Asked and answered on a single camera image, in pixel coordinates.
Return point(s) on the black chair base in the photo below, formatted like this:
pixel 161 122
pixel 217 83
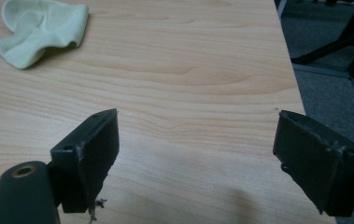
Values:
pixel 342 37

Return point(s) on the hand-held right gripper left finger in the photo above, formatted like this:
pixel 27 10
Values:
pixel 90 155

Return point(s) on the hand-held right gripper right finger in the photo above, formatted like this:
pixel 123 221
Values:
pixel 314 158

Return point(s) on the pale green sock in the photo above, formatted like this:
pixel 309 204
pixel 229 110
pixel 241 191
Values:
pixel 39 29

